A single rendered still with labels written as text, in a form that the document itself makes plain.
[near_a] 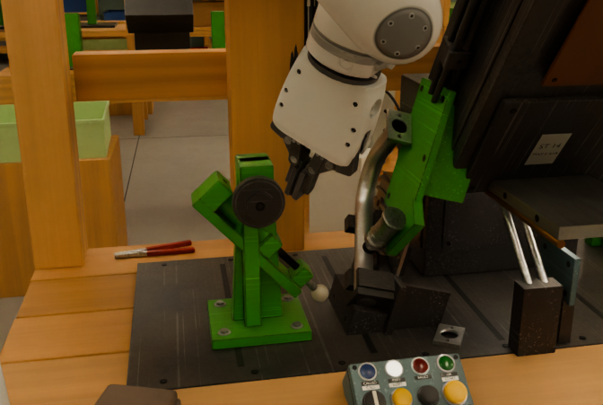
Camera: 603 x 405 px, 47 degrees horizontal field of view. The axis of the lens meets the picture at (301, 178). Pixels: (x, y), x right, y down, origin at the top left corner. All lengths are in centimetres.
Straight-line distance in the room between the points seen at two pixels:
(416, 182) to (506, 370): 29
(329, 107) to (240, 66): 63
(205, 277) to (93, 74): 45
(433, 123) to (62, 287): 73
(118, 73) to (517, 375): 89
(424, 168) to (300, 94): 36
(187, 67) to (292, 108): 69
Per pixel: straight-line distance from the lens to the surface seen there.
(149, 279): 129
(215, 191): 100
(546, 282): 107
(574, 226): 94
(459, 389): 93
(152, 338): 111
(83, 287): 134
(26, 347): 118
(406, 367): 94
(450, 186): 106
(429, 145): 103
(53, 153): 135
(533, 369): 107
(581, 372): 108
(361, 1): 54
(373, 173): 116
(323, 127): 71
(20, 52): 133
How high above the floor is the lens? 145
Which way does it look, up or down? 18 degrees down
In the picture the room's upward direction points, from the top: straight up
